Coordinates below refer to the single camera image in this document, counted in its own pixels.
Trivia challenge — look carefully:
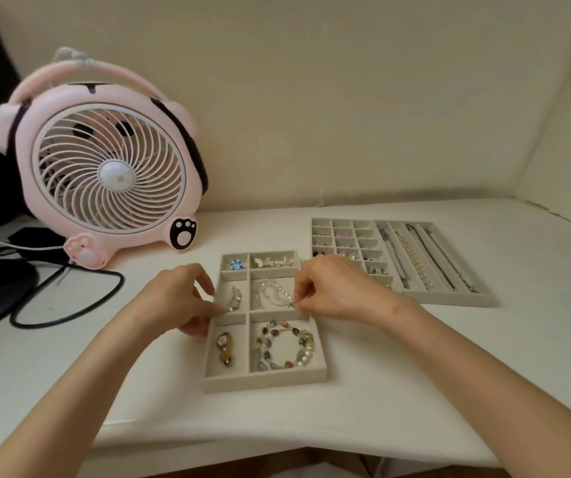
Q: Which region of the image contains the grey earring grid tray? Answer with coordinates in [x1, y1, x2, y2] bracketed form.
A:
[311, 217, 404, 294]

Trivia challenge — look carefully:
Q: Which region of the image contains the grey bracelet tray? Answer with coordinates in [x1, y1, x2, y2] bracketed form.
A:
[201, 250, 329, 394]

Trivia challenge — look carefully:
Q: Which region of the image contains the gold round-faced ring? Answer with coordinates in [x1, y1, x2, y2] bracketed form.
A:
[215, 331, 235, 366]

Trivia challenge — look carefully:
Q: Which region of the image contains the white pearl bead bracelet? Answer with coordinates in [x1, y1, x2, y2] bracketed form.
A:
[257, 279, 296, 309]

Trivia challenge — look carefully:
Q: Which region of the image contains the black flat power adapter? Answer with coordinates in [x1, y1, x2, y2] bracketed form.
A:
[8, 226, 70, 266]

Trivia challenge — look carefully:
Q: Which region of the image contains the person's right hand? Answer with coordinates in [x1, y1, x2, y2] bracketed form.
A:
[293, 253, 411, 328]

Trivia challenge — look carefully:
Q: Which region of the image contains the brown stone bead bracelet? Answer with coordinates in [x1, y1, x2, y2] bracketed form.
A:
[254, 319, 316, 372]

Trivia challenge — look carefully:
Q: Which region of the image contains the person's left hand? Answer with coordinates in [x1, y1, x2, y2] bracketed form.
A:
[131, 263, 228, 340]

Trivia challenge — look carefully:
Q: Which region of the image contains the brown cord necklace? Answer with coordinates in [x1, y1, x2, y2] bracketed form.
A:
[407, 223, 458, 292]

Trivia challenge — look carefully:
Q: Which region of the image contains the white thin cable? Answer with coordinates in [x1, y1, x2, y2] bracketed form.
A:
[0, 228, 67, 252]

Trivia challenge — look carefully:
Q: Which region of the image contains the pink animal-shaped desk fan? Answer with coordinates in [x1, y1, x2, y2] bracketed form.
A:
[0, 46, 210, 271]

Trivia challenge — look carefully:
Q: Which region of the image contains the person's right forearm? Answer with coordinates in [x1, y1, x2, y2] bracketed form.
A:
[380, 298, 571, 478]

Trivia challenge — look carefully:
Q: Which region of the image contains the white table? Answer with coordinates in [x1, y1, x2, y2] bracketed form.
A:
[0, 197, 571, 478]

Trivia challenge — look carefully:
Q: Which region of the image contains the black power cable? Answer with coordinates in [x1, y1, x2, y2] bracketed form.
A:
[10, 263, 126, 329]

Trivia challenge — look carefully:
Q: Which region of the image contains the silver chain necklace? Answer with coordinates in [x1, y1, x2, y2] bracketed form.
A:
[380, 228, 411, 289]

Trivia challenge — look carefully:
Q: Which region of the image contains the silver necklace pink charm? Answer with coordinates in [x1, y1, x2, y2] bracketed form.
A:
[422, 227, 478, 293]

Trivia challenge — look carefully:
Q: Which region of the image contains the small pearl bead necklace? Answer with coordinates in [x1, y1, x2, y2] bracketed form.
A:
[394, 231, 433, 290]

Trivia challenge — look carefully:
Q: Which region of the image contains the grey necklace tray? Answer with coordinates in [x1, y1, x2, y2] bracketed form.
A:
[374, 221, 496, 308]

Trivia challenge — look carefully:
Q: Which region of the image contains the person's left forearm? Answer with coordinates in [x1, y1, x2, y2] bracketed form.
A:
[0, 303, 167, 478]

